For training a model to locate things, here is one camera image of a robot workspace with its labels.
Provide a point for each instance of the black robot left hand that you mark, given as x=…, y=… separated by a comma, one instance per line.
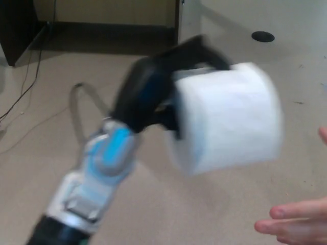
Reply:
x=143, y=94

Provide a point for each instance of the person's bare hand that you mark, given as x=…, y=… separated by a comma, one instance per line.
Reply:
x=306, y=219

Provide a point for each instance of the white toilet paper roll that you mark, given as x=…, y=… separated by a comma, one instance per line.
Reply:
x=230, y=114

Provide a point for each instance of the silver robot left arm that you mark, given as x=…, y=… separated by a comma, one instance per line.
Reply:
x=84, y=183

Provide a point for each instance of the black round floor disc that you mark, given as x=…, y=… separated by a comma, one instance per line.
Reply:
x=263, y=36

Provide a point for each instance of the dark wooden desk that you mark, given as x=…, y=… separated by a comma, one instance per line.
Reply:
x=15, y=28

